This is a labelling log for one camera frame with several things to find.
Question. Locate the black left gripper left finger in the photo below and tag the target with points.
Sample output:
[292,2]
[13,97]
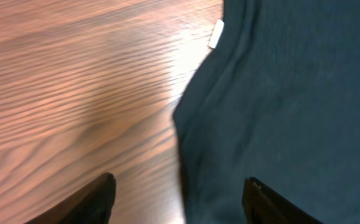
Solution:
[92,204]

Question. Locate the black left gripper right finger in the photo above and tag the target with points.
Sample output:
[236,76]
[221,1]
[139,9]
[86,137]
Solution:
[262,205]

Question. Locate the dark teal t-shirt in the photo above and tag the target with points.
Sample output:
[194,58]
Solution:
[277,99]

